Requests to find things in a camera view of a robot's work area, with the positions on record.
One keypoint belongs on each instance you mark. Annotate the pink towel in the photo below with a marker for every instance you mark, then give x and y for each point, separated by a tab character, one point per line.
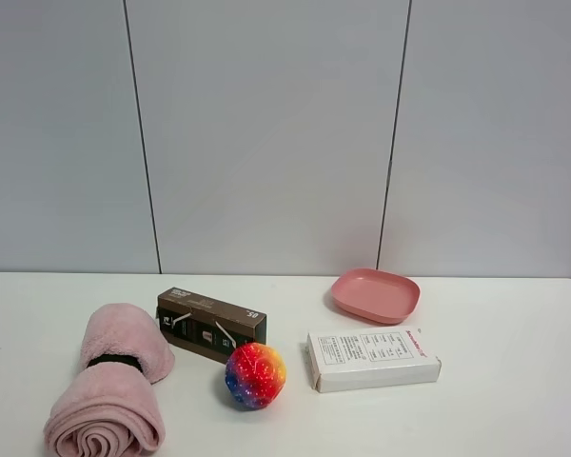
110	408

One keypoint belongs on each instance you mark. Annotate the pink plastic tray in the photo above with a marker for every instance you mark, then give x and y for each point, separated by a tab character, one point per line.
375	295

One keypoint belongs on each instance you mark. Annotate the brown cardboard box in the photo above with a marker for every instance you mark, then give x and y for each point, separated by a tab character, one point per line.
207	326

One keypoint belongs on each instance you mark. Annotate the white cardboard box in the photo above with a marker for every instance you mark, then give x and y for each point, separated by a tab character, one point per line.
369	358

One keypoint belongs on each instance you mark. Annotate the rainbow polyhedral ball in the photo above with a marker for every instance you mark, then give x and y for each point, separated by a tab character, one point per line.
255	375

